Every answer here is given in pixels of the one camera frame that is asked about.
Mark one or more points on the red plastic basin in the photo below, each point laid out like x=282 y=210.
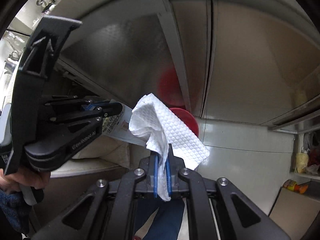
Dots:
x=190 y=122

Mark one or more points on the person's blue jeans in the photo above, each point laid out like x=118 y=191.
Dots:
x=160 y=217

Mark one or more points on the white trash bag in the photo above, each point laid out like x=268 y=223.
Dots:
x=105 y=152

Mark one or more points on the person's left forearm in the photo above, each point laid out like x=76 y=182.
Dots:
x=12 y=210

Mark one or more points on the orange snack packet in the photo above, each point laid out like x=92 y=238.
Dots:
x=295 y=186

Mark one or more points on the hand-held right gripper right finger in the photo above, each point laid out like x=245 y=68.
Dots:
x=170 y=171

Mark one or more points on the clear glass jar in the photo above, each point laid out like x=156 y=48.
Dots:
x=16 y=38

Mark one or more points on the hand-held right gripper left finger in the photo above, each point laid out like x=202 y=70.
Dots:
x=155 y=177

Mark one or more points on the white paper towel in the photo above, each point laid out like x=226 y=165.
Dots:
x=170 y=125

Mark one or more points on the person's left hand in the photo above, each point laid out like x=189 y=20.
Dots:
x=17 y=180

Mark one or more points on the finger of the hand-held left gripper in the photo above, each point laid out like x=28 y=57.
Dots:
x=82 y=118
x=75 y=102

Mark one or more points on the metal sink cabinet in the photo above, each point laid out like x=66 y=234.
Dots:
x=250 y=55

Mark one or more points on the small metal cup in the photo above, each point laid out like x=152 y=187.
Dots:
x=11 y=62

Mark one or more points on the metal ladle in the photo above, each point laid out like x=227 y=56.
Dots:
x=40 y=1

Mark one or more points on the white shampoo sachet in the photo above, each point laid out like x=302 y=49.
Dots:
x=120 y=130

